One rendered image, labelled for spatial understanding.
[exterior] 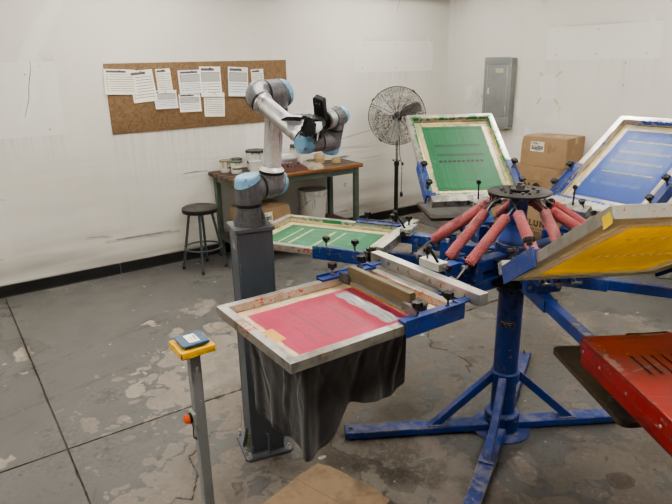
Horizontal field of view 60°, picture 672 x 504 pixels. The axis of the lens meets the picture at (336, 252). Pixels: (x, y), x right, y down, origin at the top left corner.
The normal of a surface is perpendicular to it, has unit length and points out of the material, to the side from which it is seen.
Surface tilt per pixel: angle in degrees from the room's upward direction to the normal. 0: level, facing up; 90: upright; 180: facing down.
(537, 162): 92
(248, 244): 90
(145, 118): 90
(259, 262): 90
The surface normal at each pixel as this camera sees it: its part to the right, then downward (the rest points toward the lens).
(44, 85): 0.57, 0.25
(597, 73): -0.82, 0.19
